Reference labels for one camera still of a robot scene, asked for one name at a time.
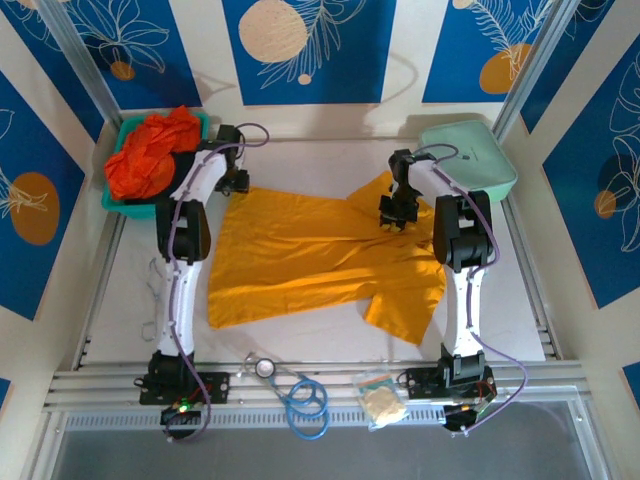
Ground yellow t-shirt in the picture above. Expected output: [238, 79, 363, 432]
[206, 170, 448, 347]

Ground mint green lidded container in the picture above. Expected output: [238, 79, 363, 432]
[417, 118, 519, 204]

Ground orange crumpled t-shirt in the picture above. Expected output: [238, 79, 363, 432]
[103, 105, 201, 201]

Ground teal perforated plastic basket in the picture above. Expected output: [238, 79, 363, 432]
[101, 112, 211, 224]

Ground metal scissors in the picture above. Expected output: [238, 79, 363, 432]
[142, 257, 169, 341]

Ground clear bag of gloves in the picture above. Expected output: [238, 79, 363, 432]
[352, 368, 410, 432]

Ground blue stethoscope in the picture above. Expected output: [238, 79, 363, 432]
[239, 352, 331, 442]

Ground left control board with leds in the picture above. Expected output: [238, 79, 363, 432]
[160, 404, 204, 432]

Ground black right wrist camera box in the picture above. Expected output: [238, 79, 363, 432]
[378, 195, 401, 224]

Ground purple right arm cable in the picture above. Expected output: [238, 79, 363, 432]
[414, 143, 530, 437]

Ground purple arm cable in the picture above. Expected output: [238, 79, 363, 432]
[414, 143, 530, 437]
[164, 122, 271, 444]

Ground blue floral wall poster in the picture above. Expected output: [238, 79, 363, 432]
[542, 34, 640, 310]
[2, 0, 204, 110]
[0, 69, 87, 321]
[222, 0, 397, 107]
[422, 0, 556, 105]

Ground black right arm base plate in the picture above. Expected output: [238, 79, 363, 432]
[405, 367, 496, 401]

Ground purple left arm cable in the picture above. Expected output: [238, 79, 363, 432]
[164, 122, 271, 444]

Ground aluminium frame rails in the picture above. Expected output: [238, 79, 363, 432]
[42, 199, 586, 431]

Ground aluminium frame post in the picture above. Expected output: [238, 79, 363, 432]
[492, 0, 584, 146]
[37, 0, 124, 127]

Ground right control board with wires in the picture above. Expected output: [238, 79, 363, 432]
[442, 401, 489, 435]

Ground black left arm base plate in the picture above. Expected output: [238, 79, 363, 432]
[138, 369, 231, 406]

